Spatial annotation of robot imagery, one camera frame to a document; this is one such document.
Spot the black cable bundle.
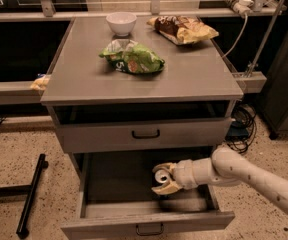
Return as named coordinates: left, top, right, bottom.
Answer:
left=223, top=103, right=258, bottom=153

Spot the grey drawer cabinet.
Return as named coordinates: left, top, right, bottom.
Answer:
left=40, top=15, right=245, bottom=240

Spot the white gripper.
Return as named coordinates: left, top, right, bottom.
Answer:
left=152, top=160, right=198, bottom=195

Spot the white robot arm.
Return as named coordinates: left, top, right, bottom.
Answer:
left=152, top=147, right=288, bottom=215

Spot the grey top drawer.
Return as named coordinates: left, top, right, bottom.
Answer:
left=56, top=117, right=232, bottom=153

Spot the black metal floor stand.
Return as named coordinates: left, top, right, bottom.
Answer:
left=0, top=154, right=49, bottom=240

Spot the blue pepsi can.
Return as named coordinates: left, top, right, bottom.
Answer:
left=155, top=169, right=170, bottom=184

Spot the grey metal rail frame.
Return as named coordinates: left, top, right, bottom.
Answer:
left=0, top=0, right=288, bottom=106

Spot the open middle drawer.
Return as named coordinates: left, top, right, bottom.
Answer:
left=61, top=147, right=235, bottom=240

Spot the white power cable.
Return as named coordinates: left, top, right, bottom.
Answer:
left=221, top=13, right=249, bottom=59

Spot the yellow snack bag on rail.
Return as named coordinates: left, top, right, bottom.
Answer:
left=30, top=74, right=51, bottom=91

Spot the brown yellow chip bag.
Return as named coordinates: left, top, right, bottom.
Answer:
left=147, top=16, right=219, bottom=45

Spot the green chip bag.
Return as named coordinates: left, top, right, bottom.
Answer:
left=99, top=39, right=165, bottom=74

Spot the white ceramic bowl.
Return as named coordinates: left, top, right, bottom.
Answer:
left=106, top=12, right=137, bottom=36

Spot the white power strip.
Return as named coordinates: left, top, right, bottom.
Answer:
left=224, top=0, right=253, bottom=17

